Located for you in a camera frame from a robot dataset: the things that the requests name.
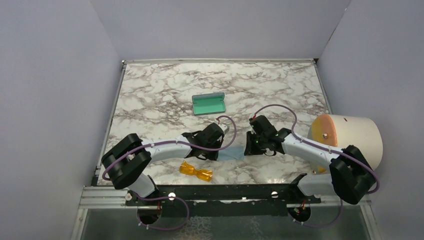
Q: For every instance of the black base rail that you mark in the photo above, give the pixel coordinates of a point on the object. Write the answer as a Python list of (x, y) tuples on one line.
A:
[(180, 208)]

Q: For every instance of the light blue cleaning cloth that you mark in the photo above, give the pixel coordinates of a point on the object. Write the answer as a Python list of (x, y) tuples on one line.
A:
[(231, 153)]

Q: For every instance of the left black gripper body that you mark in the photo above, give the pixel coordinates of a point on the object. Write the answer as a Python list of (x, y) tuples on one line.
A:
[(217, 144)]

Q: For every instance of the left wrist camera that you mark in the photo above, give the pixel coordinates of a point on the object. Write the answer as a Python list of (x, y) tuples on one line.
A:
[(225, 128)]

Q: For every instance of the grey green glasses case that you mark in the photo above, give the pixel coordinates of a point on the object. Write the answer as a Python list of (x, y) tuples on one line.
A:
[(209, 103)]

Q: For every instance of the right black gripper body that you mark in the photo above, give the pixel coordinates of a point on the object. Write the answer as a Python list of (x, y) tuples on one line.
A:
[(262, 139)]

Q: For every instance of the orange sunglasses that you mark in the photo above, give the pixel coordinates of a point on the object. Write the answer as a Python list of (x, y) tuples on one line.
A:
[(190, 170)]

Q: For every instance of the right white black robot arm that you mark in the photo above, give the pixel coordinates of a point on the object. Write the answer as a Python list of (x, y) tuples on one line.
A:
[(350, 175)]

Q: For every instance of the white cylindrical drum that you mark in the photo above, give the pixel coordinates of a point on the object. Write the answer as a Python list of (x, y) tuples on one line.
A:
[(342, 131)]

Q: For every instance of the aluminium frame rail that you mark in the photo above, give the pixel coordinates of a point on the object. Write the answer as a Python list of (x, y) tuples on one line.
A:
[(106, 197)]

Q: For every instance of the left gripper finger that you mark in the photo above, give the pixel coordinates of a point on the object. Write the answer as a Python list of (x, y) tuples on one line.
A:
[(205, 154), (190, 135)]

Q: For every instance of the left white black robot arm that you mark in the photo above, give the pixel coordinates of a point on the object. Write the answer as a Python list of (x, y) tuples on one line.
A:
[(125, 162)]

